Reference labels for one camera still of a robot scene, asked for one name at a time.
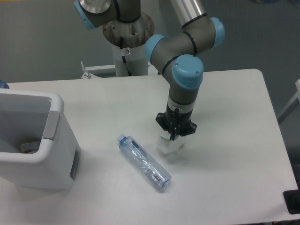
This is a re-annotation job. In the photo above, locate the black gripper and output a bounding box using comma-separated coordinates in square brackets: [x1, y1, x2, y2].
[156, 105, 197, 141]

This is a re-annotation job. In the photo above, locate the clear blue plastic bottle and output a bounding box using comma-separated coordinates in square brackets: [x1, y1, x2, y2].
[117, 134, 172, 191]

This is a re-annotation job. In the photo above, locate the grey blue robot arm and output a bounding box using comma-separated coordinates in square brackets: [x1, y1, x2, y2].
[74, 0, 225, 141]

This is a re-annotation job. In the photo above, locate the trash inside can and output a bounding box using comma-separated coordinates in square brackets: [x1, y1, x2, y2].
[0, 138, 41, 154]

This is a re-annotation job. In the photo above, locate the white trash can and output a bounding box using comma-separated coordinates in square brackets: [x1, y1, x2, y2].
[0, 89, 81, 189]

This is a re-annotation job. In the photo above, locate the black clamp at table corner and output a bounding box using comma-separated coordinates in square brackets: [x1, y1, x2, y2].
[283, 189, 300, 215]

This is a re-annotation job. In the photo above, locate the blue object at left edge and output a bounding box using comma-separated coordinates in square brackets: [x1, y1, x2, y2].
[0, 80, 10, 89]

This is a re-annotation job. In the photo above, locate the black cable on pedestal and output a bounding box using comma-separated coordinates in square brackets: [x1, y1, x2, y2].
[119, 36, 132, 76]

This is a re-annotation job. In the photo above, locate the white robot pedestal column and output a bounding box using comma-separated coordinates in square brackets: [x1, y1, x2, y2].
[103, 12, 155, 77]

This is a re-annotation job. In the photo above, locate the white left table bracket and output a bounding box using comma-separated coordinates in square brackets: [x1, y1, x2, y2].
[81, 61, 116, 79]

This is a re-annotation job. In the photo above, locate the white frame at right edge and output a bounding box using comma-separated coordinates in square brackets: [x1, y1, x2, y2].
[277, 79, 300, 124]

